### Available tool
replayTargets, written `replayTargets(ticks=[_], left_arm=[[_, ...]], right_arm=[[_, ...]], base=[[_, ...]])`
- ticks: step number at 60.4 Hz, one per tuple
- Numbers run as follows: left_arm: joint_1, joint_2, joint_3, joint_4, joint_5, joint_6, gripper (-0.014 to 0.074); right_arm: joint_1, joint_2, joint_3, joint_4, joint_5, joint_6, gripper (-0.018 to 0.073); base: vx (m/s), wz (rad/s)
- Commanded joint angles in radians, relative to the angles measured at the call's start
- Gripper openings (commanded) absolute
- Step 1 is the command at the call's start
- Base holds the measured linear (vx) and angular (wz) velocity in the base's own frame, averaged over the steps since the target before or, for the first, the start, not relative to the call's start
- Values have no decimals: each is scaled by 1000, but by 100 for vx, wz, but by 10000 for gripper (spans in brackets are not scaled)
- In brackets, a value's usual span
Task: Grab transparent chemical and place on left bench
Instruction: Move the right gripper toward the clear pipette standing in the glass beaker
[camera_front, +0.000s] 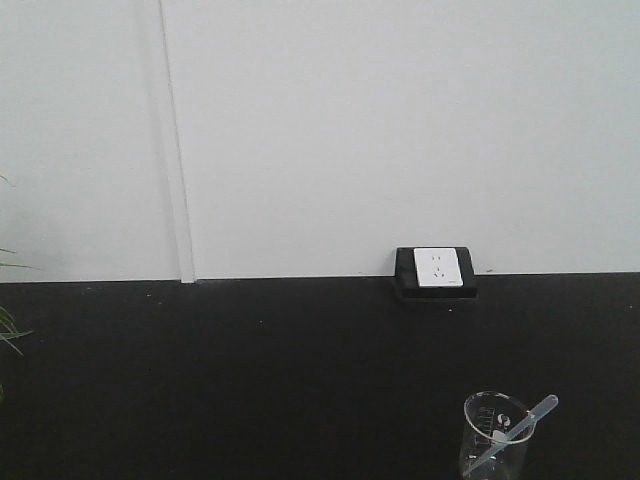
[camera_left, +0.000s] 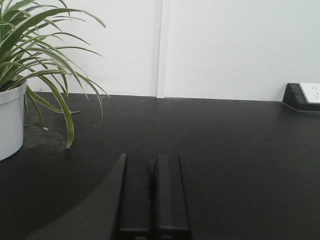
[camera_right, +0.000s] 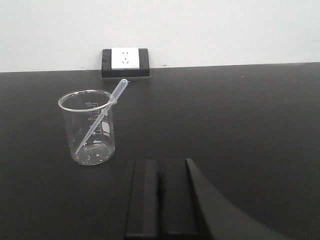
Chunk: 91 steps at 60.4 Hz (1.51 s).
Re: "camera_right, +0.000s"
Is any glass beaker with pipette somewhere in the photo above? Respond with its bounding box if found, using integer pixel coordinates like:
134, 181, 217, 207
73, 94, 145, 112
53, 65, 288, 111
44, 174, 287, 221
58, 89, 116, 166

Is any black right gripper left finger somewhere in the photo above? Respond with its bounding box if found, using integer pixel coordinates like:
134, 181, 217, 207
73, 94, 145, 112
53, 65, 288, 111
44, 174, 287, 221
125, 159, 159, 238

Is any clear plastic pipette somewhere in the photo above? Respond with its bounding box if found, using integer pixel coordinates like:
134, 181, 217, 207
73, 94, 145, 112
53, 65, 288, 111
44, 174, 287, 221
75, 79, 129, 155

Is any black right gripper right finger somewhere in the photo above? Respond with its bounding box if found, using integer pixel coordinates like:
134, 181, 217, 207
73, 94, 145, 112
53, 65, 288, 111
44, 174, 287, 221
185, 158, 289, 240

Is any white wall socket black frame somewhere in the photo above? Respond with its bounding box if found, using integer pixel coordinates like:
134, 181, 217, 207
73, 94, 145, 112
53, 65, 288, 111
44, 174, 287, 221
101, 47, 151, 78

